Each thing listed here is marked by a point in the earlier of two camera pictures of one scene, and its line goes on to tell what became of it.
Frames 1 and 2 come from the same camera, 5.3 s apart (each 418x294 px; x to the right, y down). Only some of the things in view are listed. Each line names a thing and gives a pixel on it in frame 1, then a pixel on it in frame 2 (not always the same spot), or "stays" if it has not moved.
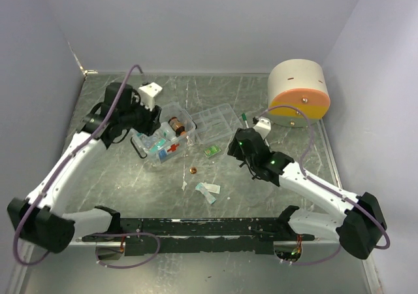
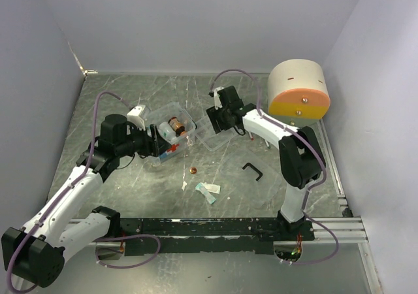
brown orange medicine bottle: x=178 y=127 stays
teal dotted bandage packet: x=200 y=188 stays
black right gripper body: x=237 y=142 -> x=215 y=119
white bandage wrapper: x=211 y=187 stays
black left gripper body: x=154 y=117 -> x=153 y=140
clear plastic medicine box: x=176 y=131 stays
